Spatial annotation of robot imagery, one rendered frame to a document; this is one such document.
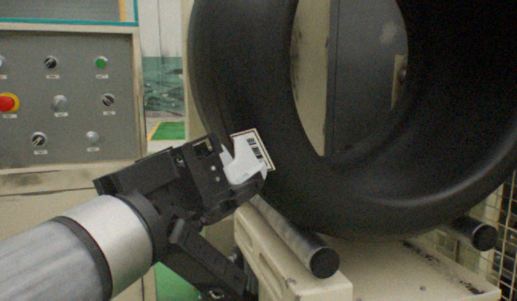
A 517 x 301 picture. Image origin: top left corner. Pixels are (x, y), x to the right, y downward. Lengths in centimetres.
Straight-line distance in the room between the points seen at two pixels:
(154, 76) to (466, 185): 910
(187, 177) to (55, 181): 83
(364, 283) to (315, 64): 47
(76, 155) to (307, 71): 68
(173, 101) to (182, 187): 919
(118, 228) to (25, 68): 92
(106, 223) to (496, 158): 56
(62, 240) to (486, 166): 58
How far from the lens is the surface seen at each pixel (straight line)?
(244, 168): 43
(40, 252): 29
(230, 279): 40
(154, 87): 956
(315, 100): 90
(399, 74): 115
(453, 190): 64
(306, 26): 89
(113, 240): 30
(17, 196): 120
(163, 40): 962
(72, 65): 117
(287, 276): 60
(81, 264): 29
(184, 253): 36
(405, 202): 59
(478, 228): 72
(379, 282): 74
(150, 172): 35
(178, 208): 37
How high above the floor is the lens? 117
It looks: 12 degrees down
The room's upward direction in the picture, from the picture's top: straight up
